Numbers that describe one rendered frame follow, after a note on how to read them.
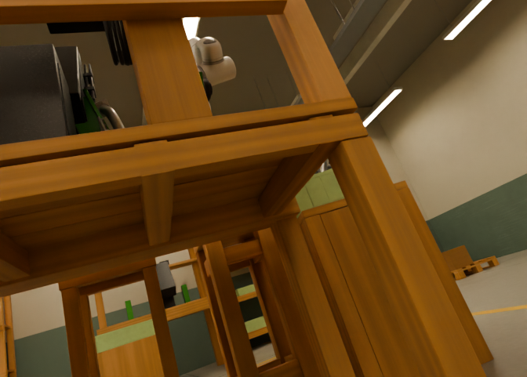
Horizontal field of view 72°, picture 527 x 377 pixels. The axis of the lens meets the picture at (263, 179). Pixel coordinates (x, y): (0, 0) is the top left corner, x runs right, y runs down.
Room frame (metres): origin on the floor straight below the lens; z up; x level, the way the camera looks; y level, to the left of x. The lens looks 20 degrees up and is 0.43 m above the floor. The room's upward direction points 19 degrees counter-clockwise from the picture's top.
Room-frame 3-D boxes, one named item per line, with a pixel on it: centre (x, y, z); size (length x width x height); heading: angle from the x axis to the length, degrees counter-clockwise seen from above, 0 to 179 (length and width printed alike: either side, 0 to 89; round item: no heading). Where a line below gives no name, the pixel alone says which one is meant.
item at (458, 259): (6.54, -2.44, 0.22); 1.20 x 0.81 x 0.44; 21
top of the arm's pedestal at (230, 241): (1.71, 0.24, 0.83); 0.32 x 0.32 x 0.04; 23
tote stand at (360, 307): (1.94, -0.30, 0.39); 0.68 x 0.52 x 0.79; 12
